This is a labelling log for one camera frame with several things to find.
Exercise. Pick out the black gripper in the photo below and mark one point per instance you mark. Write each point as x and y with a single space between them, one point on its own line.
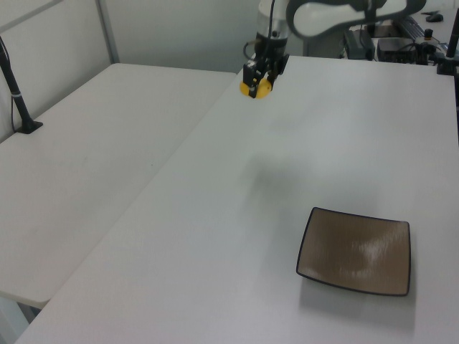
269 53

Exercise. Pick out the yellow lemon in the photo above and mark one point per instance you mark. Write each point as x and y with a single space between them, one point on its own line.
264 89

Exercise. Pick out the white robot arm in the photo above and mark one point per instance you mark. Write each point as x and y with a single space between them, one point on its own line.
322 16

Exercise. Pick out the brown square ceramic plate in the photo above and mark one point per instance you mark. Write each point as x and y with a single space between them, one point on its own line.
355 251

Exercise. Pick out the black upright monitor pole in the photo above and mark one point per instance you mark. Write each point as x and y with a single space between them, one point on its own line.
371 30

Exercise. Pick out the black control box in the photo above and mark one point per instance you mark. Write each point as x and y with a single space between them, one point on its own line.
396 49

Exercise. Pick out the black computer keyboard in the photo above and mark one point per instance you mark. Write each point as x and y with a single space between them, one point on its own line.
410 27

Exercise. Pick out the emergency stop button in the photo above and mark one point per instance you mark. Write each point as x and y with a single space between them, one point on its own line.
429 34

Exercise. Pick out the black computer mouse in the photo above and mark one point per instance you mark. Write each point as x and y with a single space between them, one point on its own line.
434 17

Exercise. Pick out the black clamp pole stand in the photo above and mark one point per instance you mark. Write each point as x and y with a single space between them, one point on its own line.
451 50

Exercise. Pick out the black camera pole with base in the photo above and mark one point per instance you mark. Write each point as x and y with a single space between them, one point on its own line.
16 96

